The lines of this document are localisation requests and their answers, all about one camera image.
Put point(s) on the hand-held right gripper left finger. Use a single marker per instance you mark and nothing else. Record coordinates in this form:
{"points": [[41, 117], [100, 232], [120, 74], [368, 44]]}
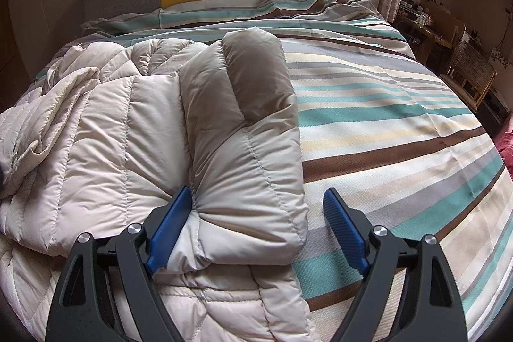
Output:
{"points": [[170, 230]]}

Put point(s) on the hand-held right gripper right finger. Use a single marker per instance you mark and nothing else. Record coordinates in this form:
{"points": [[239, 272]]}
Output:
{"points": [[345, 230]]}

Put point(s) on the beige puffer jacket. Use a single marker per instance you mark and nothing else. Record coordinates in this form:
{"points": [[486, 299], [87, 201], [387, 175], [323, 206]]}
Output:
{"points": [[132, 149]]}

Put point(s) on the striped bed cover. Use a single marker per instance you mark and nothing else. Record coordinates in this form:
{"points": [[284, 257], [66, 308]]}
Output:
{"points": [[392, 141]]}

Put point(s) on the red cloth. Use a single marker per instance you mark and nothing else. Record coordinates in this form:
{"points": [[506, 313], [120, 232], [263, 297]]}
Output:
{"points": [[505, 149]]}

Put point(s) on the wooden cane chair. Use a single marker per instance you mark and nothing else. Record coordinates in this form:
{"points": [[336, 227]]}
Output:
{"points": [[471, 71]]}

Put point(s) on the wooden desk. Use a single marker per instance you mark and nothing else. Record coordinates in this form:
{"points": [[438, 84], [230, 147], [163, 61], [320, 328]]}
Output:
{"points": [[431, 31]]}

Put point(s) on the striped pillow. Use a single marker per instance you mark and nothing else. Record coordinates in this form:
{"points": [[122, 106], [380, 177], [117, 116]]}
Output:
{"points": [[256, 11]]}

